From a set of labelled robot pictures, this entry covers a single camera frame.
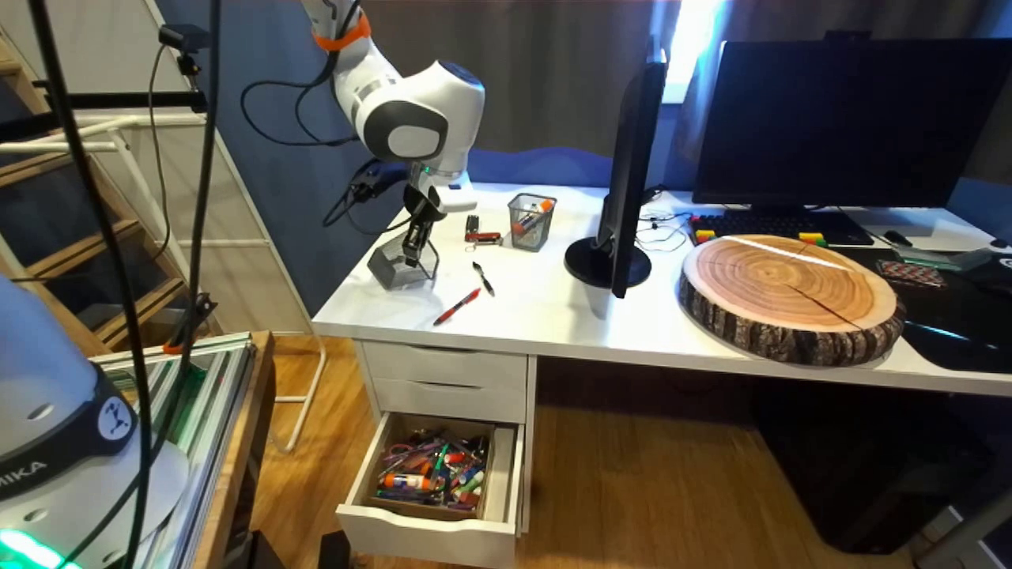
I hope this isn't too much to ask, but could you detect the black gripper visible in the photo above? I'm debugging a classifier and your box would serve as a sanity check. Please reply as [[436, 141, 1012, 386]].
[[395, 189, 447, 278]]

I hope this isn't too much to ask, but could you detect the grey mesh basket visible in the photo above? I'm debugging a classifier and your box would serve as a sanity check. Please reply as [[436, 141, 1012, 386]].
[[362, 230, 443, 294]]

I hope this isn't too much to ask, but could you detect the red pen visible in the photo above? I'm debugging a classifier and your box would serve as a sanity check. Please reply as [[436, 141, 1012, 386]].
[[431, 284, 484, 328]]

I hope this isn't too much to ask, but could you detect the black pen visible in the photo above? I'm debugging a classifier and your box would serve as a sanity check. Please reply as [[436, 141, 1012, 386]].
[[469, 258, 501, 301]]

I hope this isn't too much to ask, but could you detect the grey mesh pen holder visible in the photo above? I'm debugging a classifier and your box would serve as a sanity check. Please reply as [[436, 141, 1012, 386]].
[[507, 189, 561, 256]]

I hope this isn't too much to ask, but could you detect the orange capped marker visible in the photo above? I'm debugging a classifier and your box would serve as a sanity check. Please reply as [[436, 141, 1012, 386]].
[[513, 202, 554, 239]]

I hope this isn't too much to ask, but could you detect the white shut desk drawer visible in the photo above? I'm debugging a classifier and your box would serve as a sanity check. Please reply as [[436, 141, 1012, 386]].
[[356, 341, 530, 428]]

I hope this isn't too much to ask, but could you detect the pile of colourful markers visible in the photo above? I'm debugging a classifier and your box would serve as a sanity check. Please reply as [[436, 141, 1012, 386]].
[[372, 428, 489, 518]]

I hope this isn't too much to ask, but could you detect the black orange clamp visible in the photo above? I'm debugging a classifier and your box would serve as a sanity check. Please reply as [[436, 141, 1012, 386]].
[[166, 290, 222, 354]]

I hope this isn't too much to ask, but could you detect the wood edged robot table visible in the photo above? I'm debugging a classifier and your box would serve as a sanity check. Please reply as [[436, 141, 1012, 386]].
[[89, 328, 278, 569]]

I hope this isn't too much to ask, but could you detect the white pulled-out desk drawer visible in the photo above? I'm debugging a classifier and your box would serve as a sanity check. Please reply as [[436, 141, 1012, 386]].
[[333, 408, 530, 569]]

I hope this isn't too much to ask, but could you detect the wooden staircase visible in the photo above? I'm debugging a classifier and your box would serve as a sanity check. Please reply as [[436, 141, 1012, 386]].
[[0, 30, 209, 356]]

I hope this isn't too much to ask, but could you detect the black keyboard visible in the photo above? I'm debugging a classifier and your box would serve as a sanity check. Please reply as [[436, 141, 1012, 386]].
[[688, 206, 879, 251]]

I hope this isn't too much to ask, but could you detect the wood slice cushion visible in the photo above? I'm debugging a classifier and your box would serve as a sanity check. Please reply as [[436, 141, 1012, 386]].
[[677, 230, 906, 370]]

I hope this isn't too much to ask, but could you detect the wide black computer monitor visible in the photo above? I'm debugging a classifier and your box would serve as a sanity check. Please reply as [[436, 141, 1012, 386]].
[[688, 37, 1012, 213]]

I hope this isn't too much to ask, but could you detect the large black bin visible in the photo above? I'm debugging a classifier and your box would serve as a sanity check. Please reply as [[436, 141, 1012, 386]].
[[748, 377, 996, 560]]

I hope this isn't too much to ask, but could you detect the white flat object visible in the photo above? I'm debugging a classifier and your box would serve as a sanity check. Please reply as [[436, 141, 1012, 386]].
[[869, 202, 1002, 256]]

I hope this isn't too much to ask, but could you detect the black desk mat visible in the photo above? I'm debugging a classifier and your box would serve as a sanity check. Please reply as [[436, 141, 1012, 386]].
[[842, 248, 1012, 372]]

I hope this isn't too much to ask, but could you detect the grey metal leg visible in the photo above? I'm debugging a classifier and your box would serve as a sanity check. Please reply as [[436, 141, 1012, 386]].
[[915, 488, 1012, 569]]

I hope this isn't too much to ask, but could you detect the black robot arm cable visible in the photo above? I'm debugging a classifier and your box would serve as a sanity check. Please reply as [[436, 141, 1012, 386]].
[[237, 75, 415, 230]]

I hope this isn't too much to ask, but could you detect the hanging black cable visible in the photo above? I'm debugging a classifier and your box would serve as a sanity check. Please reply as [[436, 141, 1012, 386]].
[[57, 0, 227, 569], [26, 0, 158, 569]]

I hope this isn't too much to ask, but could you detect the white cable bundle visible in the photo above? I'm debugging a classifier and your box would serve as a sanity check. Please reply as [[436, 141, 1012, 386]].
[[633, 189, 696, 253]]

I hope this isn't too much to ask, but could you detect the black metal rail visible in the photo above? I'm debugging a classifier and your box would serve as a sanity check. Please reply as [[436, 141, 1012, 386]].
[[57, 85, 209, 113]]

